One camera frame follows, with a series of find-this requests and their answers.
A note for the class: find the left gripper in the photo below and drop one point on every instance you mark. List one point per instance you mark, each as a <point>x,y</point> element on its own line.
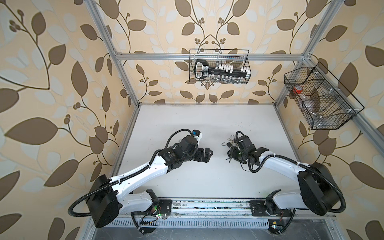
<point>201,157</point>

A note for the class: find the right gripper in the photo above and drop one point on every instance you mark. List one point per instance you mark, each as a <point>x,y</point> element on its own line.
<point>231,153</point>

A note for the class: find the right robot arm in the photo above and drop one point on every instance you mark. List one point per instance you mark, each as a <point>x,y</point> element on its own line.
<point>316,189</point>

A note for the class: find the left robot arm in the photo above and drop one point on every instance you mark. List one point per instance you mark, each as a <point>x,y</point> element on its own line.
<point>114,196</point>

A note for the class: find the black tool set in basket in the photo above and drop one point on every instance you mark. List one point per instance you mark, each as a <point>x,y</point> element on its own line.
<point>202,70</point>

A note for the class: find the red object in basket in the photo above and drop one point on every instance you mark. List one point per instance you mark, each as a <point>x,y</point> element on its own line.
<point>297,90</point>

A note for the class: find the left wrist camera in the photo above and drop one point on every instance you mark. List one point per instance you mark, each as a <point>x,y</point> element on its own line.
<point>197,135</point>

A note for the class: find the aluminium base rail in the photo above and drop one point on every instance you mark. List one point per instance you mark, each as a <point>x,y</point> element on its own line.
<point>179,213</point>

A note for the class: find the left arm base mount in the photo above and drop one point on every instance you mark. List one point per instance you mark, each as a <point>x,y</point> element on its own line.
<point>146,222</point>

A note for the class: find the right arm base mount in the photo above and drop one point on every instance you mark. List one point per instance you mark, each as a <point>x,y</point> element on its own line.
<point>265,208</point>

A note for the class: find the back wire basket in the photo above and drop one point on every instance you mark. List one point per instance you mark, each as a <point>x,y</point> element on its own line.
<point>235,57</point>

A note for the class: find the side wire basket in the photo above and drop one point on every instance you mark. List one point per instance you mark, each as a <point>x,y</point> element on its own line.
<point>326,103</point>

